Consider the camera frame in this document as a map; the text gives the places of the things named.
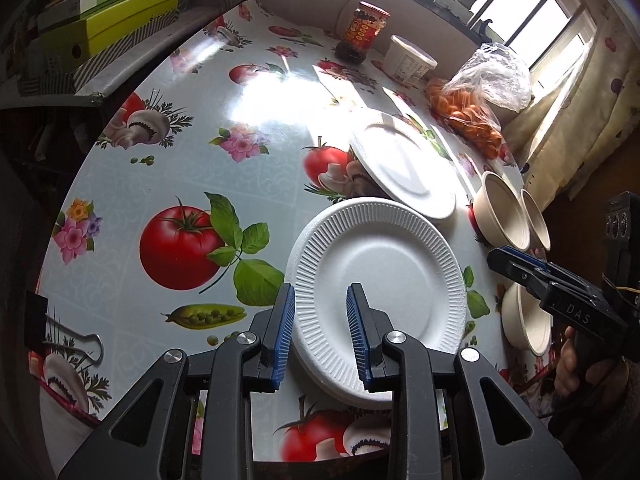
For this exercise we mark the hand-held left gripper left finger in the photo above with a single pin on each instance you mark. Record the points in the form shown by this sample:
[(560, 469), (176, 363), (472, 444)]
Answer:
[(284, 337)]

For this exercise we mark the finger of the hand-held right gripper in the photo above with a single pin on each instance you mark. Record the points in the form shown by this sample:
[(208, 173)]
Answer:
[(515, 272), (525, 255)]

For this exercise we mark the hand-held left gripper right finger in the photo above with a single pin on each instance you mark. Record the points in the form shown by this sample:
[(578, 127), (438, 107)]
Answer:
[(357, 342)]

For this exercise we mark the beige paper bowl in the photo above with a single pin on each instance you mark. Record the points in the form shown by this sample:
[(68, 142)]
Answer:
[(500, 210), (536, 220), (525, 322)]

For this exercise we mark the white ribbed paper plate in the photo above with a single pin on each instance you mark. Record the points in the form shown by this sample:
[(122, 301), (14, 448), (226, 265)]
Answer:
[(385, 270), (400, 165), (345, 385)]

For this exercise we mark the person's right forearm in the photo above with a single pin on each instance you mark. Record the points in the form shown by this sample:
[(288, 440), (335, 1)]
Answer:
[(610, 440)]

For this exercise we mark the person's right hand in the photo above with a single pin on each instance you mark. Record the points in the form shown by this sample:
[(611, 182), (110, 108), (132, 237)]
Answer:
[(567, 370)]

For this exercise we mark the cream printed curtain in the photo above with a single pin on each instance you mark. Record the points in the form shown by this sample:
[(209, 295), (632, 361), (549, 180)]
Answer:
[(580, 110)]

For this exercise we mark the plastic bag of orange fruit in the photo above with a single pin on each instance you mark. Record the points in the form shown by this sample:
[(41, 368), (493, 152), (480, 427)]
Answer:
[(480, 95)]

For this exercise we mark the vegetable print tablecloth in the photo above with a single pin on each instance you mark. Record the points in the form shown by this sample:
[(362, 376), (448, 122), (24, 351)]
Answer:
[(165, 170)]

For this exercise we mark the white plastic tub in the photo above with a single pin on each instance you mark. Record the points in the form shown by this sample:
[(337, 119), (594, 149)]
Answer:
[(407, 62)]

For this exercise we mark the black binder clip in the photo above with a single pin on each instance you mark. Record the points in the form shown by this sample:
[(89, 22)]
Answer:
[(37, 310)]

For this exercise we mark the red label sauce jar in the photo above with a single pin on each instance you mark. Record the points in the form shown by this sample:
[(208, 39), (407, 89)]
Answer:
[(362, 30)]

